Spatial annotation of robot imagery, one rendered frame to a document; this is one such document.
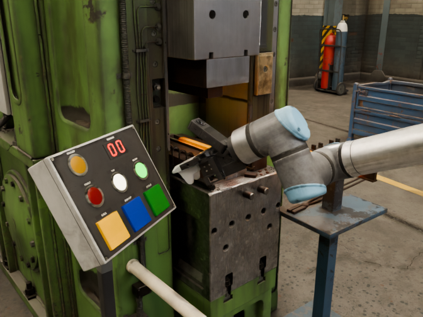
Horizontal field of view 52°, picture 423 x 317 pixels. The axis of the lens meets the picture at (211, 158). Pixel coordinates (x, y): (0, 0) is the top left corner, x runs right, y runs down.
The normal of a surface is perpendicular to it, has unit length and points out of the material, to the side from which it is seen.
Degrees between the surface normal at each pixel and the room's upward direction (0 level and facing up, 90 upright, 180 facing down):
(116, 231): 60
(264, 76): 90
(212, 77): 90
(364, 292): 0
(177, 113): 90
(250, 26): 90
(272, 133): 80
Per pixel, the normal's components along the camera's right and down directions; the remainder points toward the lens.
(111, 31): 0.65, 0.25
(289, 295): 0.00, -0.95
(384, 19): -0.86, 0.16
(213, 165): -0.42, 0.29
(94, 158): 0.79, -0.36
